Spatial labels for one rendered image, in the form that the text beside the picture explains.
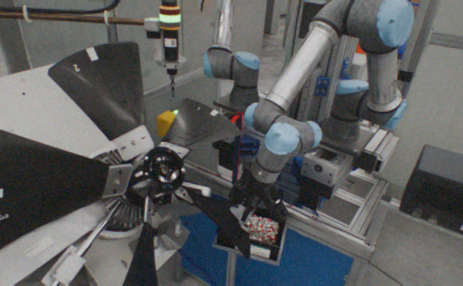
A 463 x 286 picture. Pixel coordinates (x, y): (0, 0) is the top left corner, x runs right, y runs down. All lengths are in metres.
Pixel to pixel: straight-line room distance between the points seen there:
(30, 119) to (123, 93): 0.29
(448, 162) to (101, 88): 0.91
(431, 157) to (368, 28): 0.38
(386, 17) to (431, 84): 1.52
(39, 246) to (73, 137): 0.34
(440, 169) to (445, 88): 1.50
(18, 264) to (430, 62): 2.27
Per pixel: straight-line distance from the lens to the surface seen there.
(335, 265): 1.38
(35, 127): 1.05
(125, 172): 0.82
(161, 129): 1.42
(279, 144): 0.77
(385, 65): 1.11
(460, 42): 2.42
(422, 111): 2.53
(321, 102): 1.62
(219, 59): 1.56
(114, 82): 0.89
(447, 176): 1.00
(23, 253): 0.85
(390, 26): 0.98
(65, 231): 0.88
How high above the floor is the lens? 1.70
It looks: 31 degrees down
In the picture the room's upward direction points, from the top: 4 degrees clockwise
